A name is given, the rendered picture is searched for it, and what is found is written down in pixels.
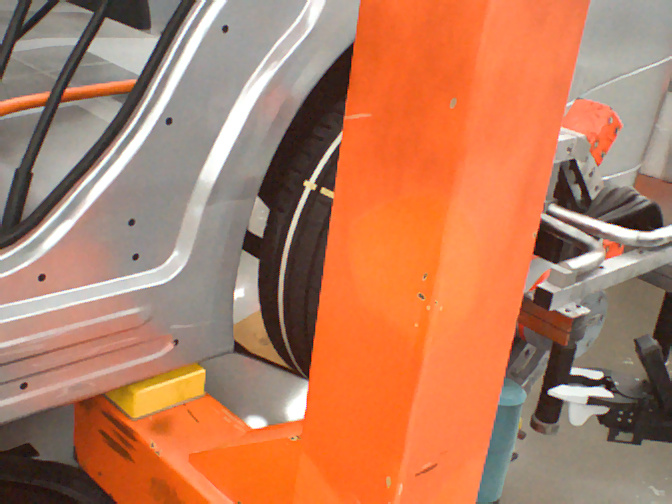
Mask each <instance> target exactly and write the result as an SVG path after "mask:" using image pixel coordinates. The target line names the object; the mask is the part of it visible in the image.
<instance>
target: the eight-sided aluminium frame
mask: <svg viewBox="0 0 672 504"><path fill-rule="evenodd" d="M590 147H591V144H590V143H589V142H588V140H587V137H586V135H584V134H581V133H578V132H575V131H572V130H569V129H565V128H562V127H561V129H560V134H559V138H558V142H557V147H556V151H555V157H554V161H560V167H559V171H558V176H559V178H560V181H561V183H562V185H563V188H564V190H565V194H567V196H568V198H569V201H570V203H571V205H572V211H574V212H577V213H579V214H582V215H583V214H584V213H585V211H586V210H587V208H588V207H589V205H590V204H591V202H592V201H593V200H594V198H595V197H596V196H597V194H598V193H599V192H600V190H601V188H602V187H605V185H603V182H602V179H601V177H600V174H599V171H598V168H597V166H596V163H595V160H594V158H593V156H592V155H591V153H590V151H589V149H590ZM580 251H581V249H579V248H578V247H576V246H574V245H572V244H570V243H568V242H565V241H564V242H563V246H562V250H561V254H560V258H559V263H560V262H562V261H565V260H569V259H572V258H575V257H577V256H579V255H580ZM559 263H558V264H559ZM535 350H536V346H534V345H532V344H530V343H527V342H525V341H524V340H522V339H520V340H519V342H518V343H517V345H516V346H515V347H514V350H513V351H512V353H511V354H510V356H509V358H508V362H507V366H506V371H505V375H504V376H505V377H508V378H511V379H513V380H514V381H516V382H517V383H518V384H519V385H520V386H521V388H522V389H523V390H524V392H525V394H526V397H528V396H529V395H530V394H531V390H532V388H533V386H534V384H535V383H536V381H537V380H538V379H539V377H540V376H541V374H542V373H543V371H544V370H545V368H546V367H547V363H548V359H549V355H550V351H542V350H540V349H538V350H537V351H536V353H535V354H534V356H533V357H532V358H531V360H530V361H529V363H528V364H526V366H525V367H524V368H523V370H522V371H521V373H520V374H518V373H519V371H520V370H521V368H522V367H523V365H524V364H525V363H526V361H528V360H529V358H530V357H531V355H532V354H533V353H534V351H535Z"/></svg>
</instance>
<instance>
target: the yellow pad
mask: <svg viewBox="0 0 672 504"><path fill-rule="evenodd" d="M204 379H205V370H204V369H203V368H202V367H200V366H199V365H198V364H194V365H191V366H188V367H185V368H182V369H179V370H175V371H171V372H168V373H165V374H162V375H159V376H156V377H153V378H150V379H147V380H143V381H140V382H137V383H133V384H130V385H127V386H124V388H121V389H118V390H115V391H112V392H108V393H105V394H102V395H103V396H104V397H105V398H107V399H108V400H109V401H110V402H111V403H112V404H113V405H114V406H116V407H117V408H118V409H119V410H120V411H121V412H122V413H124V414H125V415H126V416H127V417H128V418H129V419H130V420H133V421H136V420H139V419H142V418H145V417H148V416H150V415H153V414H156V413H159V412H162V411H165V410H167V409H170V408H174V407H177V406H180V405H182V404H185V403H188V402H191V401H194V400H197V399H199V398H202V397H204V396H205V392H204Z"/></svg>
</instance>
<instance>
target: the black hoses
mask: <svg viewBox="0 0 672 504"><path fill-rule="evenodd" d="M583 215H585V216H588V217H590V218H593V219H596V220H599V221H602V222H606V223H609V224H612V223H614V224H616V225H618V226H621V227H623V228H627V229H632V231H641V232H648V231H654V229H658V228H661V227H664V226H663V217H662V212H661V209H660V206H659V205H658V203H657V202H655V201H654V200H649V199H648V198H646V197H645V196H641V195H640V194H639V193H638V192H637V190H636V189H635V188H633V187H632V186H629V185H626V186H620V185H618V184H616V183H611V184H608V185H606V186H605V187H602V188H601V190H600V192H599V193H598V194H597V196H596V197H595V198H594V200H593V201H592V202H591V204H590V205H589V207H588V208H587V210H586V211H585V213H584V214H583Z"/></svg>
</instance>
